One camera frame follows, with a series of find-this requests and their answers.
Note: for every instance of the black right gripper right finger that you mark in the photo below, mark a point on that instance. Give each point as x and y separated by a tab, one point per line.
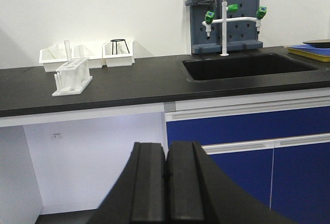
201	192

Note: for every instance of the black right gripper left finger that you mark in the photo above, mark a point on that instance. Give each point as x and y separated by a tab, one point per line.
138	194

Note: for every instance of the clear glass test tube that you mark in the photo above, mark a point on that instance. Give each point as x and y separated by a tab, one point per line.
68	50

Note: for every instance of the white test tube rack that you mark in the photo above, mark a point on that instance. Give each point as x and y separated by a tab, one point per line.
72	77

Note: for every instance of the blue grey pegboard drying rack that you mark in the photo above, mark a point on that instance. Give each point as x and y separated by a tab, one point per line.
240	35

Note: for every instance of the blue cabinet left door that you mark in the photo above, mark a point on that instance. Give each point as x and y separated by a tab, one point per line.
252	170

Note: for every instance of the blue cabinet door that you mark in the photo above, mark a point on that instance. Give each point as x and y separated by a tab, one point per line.
252	170
300	187

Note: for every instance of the blue cabinet drawer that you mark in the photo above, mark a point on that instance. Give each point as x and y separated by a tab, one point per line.
250	127

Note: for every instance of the blue cabinet right door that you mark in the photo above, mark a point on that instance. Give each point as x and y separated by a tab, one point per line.
300	187

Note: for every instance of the black lab sink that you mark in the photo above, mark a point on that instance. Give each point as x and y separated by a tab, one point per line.
211	69

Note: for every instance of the right white storage bin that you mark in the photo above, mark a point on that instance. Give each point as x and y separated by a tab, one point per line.
121	59

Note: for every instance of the white storage bin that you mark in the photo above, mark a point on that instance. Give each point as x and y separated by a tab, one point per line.
121	59
52	57
92	51

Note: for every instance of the middle white storage bin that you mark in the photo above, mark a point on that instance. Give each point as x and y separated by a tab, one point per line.
92	51

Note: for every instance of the left white storage bin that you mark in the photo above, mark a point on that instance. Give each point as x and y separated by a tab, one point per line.
52	57

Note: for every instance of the white lab faucet green knobs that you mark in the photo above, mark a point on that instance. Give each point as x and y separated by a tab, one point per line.
209	20

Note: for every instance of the blue tray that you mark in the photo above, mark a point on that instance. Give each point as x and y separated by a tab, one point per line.
311	49

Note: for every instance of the yellow tray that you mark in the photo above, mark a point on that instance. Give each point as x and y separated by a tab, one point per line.
317	57

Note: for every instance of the dark round dish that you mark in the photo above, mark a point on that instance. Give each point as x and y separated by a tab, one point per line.
321	43

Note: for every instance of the black wire tripod stand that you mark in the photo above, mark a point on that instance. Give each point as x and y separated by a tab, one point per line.
119	46

